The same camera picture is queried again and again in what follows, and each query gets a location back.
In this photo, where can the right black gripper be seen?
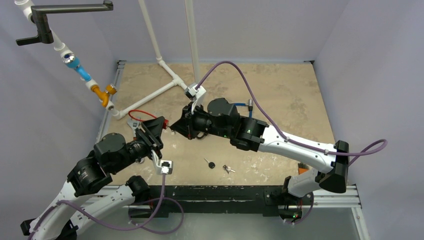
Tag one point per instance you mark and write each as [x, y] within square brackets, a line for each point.
[190, 118]

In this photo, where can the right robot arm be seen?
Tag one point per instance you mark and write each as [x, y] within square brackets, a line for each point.
[328, 162]

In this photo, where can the aluminium rail frame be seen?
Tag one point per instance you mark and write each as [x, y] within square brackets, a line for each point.
[290, 94]

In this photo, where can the red cable lock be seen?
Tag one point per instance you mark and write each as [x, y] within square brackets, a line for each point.
[131, 113]

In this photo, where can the blue cable lock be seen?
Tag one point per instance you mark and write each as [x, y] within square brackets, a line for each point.
[249, 106]

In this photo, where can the black head key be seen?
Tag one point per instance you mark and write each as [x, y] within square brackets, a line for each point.
[211, 164]

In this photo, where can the silver key bunch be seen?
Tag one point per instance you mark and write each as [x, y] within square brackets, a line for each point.
[228, 169]

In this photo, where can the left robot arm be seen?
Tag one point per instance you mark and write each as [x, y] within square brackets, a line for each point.
[65, 218]

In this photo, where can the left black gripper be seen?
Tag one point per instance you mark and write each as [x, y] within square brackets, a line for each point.
[154, 128]

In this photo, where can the blue pipe valve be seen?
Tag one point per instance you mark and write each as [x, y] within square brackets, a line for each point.
[74, 63]

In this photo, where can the orange pipe valve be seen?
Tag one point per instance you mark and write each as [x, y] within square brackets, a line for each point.
[104, 96]

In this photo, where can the red handled wrench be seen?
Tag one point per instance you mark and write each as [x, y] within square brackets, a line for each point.
[133, 124]

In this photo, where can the orange brush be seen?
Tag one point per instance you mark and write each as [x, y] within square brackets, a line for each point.
[302, 168]

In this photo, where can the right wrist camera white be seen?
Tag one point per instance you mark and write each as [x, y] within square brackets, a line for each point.
[196, 93]

